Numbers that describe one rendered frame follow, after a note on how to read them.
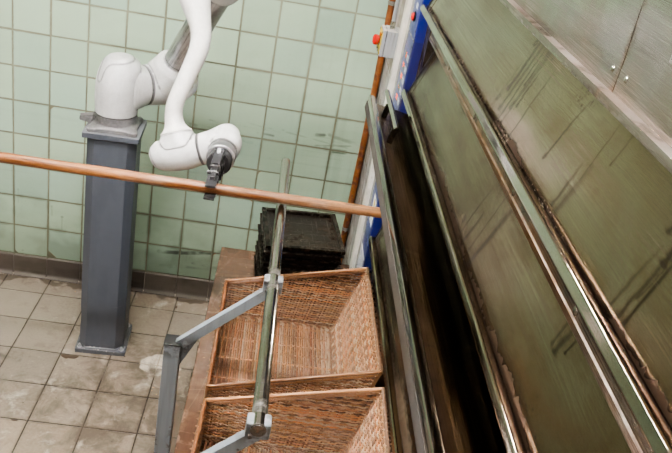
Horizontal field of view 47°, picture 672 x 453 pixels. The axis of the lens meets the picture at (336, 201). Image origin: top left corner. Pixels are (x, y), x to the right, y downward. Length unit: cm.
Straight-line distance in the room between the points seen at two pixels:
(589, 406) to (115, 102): 223
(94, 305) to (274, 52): 128
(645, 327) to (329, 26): 256
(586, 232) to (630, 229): 8
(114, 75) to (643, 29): 215
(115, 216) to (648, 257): 245
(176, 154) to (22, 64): 123
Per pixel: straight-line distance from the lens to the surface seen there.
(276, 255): 192
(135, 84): 291
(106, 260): 319
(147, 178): 218
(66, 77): 348
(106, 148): 297
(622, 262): 92
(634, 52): 105
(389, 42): 291
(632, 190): 97
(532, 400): 112
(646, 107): 98
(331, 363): 257
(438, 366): 127
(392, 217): 163
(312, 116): 336
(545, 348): 114
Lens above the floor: 215
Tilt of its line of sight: 26 degrees down
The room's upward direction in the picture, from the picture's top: 11 degrees clockwise
